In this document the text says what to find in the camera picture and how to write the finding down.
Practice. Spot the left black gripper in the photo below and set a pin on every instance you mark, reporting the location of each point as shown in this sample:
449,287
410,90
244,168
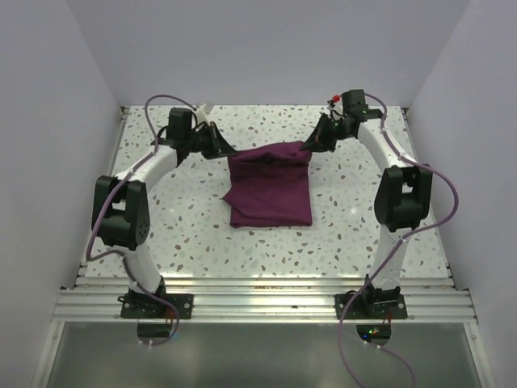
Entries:
219,147

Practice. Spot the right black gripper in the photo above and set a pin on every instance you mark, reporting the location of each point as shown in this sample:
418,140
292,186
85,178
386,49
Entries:
317,141

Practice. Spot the purple cloth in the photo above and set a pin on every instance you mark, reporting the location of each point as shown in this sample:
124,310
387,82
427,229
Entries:
270,187

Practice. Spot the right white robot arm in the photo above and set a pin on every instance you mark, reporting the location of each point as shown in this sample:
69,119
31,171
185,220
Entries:
402,199

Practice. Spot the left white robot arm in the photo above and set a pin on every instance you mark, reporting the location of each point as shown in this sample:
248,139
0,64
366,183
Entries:
121,217

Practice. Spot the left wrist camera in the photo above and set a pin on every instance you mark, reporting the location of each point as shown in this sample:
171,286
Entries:
184,123

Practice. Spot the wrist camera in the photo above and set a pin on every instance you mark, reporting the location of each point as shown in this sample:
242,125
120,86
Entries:
348,103
184,123

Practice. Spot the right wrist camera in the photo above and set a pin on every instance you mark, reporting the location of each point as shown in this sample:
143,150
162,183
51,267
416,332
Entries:
348,103

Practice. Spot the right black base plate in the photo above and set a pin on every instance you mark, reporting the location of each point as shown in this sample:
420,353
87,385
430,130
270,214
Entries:
387,305

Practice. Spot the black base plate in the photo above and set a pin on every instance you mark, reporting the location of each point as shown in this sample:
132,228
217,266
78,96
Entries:
141,306
387,305

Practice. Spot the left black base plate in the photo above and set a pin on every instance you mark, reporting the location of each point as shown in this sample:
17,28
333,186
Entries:
141,306

